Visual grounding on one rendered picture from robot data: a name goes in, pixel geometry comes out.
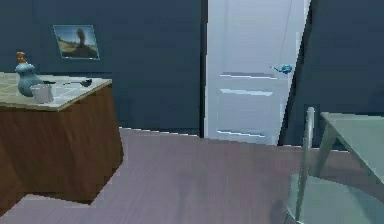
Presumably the white room door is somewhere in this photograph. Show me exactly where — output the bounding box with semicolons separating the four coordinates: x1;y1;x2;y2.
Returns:
203;0;312;146

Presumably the dark ladle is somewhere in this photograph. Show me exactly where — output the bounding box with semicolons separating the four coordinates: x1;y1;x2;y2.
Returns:
42;78;93;88

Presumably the framed landscape picture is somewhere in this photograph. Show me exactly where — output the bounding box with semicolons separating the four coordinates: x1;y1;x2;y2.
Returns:
52;24;101;61

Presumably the brown cabinet with pale top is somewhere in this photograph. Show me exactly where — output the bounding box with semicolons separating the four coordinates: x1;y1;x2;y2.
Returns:
0;71;125;216

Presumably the grey cup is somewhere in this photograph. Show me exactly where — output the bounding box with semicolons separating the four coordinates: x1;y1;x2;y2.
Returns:
30;83;55;105

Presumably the grey-green table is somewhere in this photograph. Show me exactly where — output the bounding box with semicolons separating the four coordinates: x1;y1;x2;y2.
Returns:
311;111;384;186

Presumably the blue soap dispenser bottle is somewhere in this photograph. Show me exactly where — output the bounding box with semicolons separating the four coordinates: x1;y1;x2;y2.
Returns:
14;50;45;98

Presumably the blue door handle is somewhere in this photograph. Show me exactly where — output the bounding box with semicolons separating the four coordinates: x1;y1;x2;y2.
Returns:
269;64;294;75

